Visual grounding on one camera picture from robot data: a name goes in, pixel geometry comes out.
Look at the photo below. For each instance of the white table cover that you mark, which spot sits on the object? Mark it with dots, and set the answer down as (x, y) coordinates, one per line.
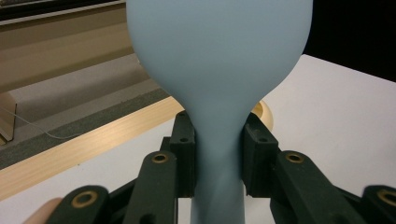
(336, 124)

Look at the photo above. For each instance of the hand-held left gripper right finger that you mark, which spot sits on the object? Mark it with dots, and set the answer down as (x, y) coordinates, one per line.
(258, 161)

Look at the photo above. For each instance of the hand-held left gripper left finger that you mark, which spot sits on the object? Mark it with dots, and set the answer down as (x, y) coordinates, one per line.
(186, 161)

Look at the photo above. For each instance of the black curtain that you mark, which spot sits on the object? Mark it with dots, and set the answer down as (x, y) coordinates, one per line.
(355, 34)

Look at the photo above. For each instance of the beige desk furniture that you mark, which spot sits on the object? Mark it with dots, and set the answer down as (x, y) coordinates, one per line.
(62, 46)

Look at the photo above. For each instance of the wooden table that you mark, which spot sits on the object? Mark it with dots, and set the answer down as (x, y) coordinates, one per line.
(77, 149)

